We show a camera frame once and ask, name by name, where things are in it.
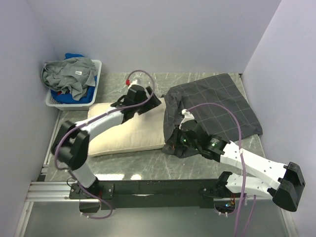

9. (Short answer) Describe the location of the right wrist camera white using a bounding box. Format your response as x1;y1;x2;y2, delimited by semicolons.
179;109;195;127

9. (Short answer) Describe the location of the cream pillow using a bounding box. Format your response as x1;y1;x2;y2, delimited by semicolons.
88;98;166;157

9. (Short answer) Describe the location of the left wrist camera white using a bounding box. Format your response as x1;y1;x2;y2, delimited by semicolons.
125;79;144;92

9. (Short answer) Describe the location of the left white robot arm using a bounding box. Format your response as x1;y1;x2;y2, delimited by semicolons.
51;85;161;198

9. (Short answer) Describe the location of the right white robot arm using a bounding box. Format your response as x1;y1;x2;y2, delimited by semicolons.
169;120;306;212

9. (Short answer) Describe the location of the white laundry basket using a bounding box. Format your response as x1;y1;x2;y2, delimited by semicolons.
45;59;102;111

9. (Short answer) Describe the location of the grey crumpled cloth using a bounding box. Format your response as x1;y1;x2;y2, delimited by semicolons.
40;57;97;101

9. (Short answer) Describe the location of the dark grey checked pillowcase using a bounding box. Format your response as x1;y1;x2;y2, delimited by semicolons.
160;73;263;158

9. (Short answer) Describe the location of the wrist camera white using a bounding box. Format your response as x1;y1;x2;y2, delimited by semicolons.
125;79;144;92
179;109;195;127

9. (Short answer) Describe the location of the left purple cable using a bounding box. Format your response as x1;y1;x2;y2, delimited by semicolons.
54;69;156;220

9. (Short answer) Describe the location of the black base beam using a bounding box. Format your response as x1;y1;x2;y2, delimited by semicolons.
69;179;245;213

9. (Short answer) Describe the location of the blue cloth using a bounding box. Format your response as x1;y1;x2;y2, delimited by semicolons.
41;53;98;104

